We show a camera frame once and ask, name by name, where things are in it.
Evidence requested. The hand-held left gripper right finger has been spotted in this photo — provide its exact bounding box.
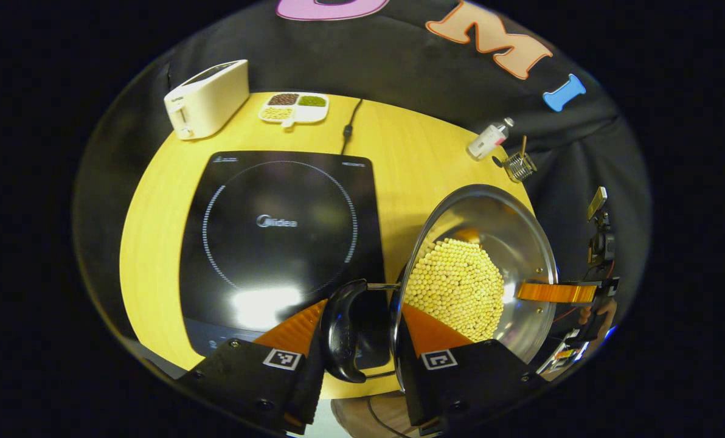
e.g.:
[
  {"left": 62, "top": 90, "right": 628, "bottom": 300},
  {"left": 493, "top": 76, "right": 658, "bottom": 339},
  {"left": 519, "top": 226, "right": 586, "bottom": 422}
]
[{"left": 396, "top": 303, "right": 546, "bottom": 436}]

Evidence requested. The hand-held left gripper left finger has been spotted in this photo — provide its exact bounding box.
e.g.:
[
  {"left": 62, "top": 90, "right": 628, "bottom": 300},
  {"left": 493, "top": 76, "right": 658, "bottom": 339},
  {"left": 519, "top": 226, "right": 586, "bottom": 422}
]
[{"left": 177, "top": 298, "right": 330, "bottom": 436}]

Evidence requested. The steel pot with black handles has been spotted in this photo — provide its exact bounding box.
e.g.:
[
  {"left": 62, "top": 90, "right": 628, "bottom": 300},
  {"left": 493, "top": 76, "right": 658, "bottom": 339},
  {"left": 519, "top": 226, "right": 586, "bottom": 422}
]
[{"left": 321, "top": 184, "right": 559, "bottom": 393}]

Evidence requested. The black induction cooktop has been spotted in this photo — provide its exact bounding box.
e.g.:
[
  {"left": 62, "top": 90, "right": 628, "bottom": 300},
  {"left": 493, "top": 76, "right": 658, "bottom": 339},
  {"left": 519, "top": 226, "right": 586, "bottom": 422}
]
[{"left": 179, "top": 150, "right": 394, "bottom": 372}]

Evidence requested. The tan rounded object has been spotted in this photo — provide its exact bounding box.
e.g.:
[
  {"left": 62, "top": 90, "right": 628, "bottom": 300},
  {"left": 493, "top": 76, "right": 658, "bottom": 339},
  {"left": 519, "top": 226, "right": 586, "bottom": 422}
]
[{"left": 331, "top": 392, "right": 421, "bottom": 438}]

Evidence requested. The pile of yellow beans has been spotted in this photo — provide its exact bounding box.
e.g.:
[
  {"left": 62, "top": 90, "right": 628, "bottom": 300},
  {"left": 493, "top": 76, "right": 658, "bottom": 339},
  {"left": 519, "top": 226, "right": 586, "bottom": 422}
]
[{"left": 403, "top": 237, "right": 505, "bottom": 343}]

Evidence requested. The small clear plastic bottle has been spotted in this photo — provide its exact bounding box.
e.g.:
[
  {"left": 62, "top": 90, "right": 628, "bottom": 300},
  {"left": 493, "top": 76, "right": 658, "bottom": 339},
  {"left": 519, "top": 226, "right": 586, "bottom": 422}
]
[{"left": 467, "top": 117, "right": 515, "bottom": 161}]

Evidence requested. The black backdrop cloth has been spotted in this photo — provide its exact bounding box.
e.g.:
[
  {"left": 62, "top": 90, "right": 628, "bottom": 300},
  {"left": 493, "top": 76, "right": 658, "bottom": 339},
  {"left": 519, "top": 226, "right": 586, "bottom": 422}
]
[{"left": 74, "top": 0, "right": 652, "bottom": 378}]

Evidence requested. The white divided dish with beans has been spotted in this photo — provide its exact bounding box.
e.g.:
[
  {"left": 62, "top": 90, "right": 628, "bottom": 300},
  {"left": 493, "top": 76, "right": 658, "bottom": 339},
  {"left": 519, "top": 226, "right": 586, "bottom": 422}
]
[{"left": 258, "top": 92, "right": 330, "bottom": 128}]

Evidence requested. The white toaster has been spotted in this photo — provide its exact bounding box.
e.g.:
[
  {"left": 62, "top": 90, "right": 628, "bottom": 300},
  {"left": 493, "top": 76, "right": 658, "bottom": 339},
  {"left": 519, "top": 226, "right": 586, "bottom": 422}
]
[{"left": 164, "top": 59, "right": 251, "bottom": 141}]

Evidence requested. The black power cable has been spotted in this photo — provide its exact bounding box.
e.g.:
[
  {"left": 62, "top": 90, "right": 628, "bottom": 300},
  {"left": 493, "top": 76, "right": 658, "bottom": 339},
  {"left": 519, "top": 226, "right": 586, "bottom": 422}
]
[{"left": 340, "top": 99, "right": 364, "bottom": 155}]

